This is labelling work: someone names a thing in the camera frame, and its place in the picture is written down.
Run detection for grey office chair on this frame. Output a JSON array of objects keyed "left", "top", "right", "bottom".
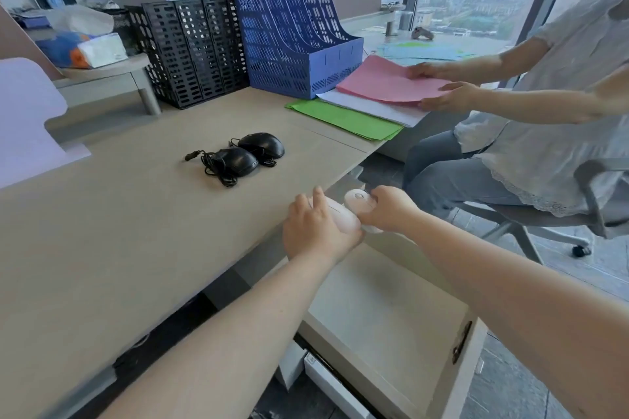
[{"left": 451, "top": 157, "right": 629, "bottom": 265}]

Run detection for white box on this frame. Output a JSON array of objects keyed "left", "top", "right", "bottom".
[{"left": 303, "top": 352, "right": 376, "bottom": 419}]

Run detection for person's right forearm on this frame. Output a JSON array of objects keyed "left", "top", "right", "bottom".
[{"left": 403, "top": 211, "right": 629, "bottom": 419}]

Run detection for person's right hand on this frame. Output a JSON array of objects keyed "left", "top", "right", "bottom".
[{"left": 361, "top": 185, "right": 423, "bottom": 235}]

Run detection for black wired computer mouse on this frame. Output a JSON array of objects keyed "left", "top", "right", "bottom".
[
  {"left": 229, "top": 132, "right": 286, "bottom": 168},
  {"left": 185, "top": 147, "right": 260, "bottom": 188}
]

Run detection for blue plastic file rack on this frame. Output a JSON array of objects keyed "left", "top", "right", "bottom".
[{"left": 231, "top": 0, "right": 365, "bottom": 100}]

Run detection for teal and green paper sheets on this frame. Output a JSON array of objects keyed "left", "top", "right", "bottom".
[{"left": 377, "top": 40, "right": 478, "bottom": 67}]

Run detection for grey desk riser shelf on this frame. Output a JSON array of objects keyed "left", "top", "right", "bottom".
[{"left": 51, "top": 52, "right": 163, "bottom": 116}]

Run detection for white plastic bag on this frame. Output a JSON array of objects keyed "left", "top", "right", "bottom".
[{"left": 46, "top": 4, "right": 115, "bottom": 37}]

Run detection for blue orange tissue pack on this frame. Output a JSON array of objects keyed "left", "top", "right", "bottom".
[{"left": 36, "top": 32, "right": 130, "bottom": 70}]

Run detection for lilac partition board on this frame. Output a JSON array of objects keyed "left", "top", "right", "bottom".
[{"left": 0, "top": 57, "right": 93, "bottom": 190}]

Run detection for pink paper folder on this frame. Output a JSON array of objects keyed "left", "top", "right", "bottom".
[{"left": 335, "top": 55, "right": 456, "bottom": 104}]

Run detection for open white desk drawer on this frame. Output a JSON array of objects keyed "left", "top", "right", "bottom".
[{"left": 297, "top": 232, "right": 488, "bottom": 419}]

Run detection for white computer mouse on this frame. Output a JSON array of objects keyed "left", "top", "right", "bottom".
[
  {"left": 343, "top": 189, "right": 384, "bottom": 235},
  {"left": 322, "top": 198, "right": 365, "bottom": 244}
]

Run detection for person's left forearm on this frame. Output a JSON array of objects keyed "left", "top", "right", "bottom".
[{"left": 98, "top": 237, "right": 353, "bottom": 419}]

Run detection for white paper sheets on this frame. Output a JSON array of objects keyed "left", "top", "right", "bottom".
[{"left": 315, "top": 88, "right": 429, "bottom": 129}]

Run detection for green paper folder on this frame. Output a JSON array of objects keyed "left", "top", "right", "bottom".
[{"left": 285, "top": 98, "right": 405, "bottom": 142}]

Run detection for black plastic file rack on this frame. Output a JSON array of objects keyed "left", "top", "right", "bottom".
[{"left": 128, "top": 0, "right": 251, "bottom": 110}]

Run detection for person's left hand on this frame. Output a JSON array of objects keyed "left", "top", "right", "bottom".
[{"left": 282, "top": 186, "right": 365, "bottom": 262}]

